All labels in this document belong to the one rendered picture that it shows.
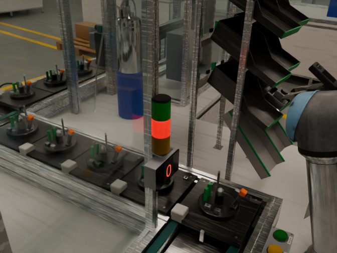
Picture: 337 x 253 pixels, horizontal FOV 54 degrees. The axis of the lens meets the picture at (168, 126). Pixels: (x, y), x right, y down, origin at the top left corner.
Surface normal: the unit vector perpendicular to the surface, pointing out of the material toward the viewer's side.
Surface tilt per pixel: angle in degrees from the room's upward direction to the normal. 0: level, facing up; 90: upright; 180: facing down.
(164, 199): 0
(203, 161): 0
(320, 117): 72
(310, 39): 90
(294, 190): 0
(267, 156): 45
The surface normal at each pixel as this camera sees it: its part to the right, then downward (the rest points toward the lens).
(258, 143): 0.55, -0.40
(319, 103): -0.59, -0.47
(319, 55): -0.61, 0.36
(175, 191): 0.02, -0.88
